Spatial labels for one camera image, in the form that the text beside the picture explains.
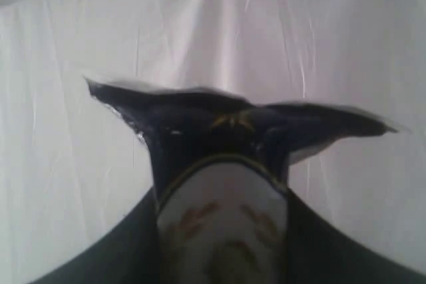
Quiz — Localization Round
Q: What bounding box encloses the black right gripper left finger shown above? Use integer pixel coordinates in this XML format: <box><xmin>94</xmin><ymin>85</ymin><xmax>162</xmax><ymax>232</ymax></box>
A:
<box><xmin>36</xmin><ymin>194</ymin><xmax>161</xmax><ymax>283</ymax></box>

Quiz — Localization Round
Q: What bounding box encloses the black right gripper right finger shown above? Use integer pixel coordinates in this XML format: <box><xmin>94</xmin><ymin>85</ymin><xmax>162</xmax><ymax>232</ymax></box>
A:
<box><xmin>286</xmin><ymin>190</ymin><xmax>425</xmax><ymax>283</ymax></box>

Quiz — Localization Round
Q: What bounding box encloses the spaghetti packet dark blue top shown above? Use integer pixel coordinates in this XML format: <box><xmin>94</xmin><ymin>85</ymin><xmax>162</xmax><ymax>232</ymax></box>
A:
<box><xmin>87</xmin><ymin>79</ymin><xmax>397</xmax><ymax>283</ymax></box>

